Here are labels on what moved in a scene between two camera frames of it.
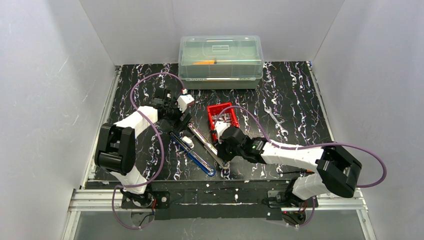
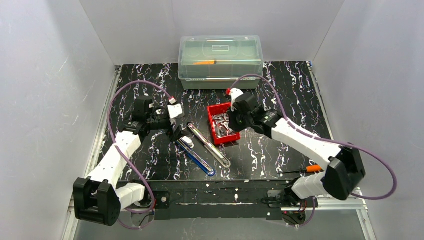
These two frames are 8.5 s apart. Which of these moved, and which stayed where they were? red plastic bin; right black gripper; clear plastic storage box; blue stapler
Moved: right black gripper
Stayed: red plastic bin; clear plastic storage box; blue stapler
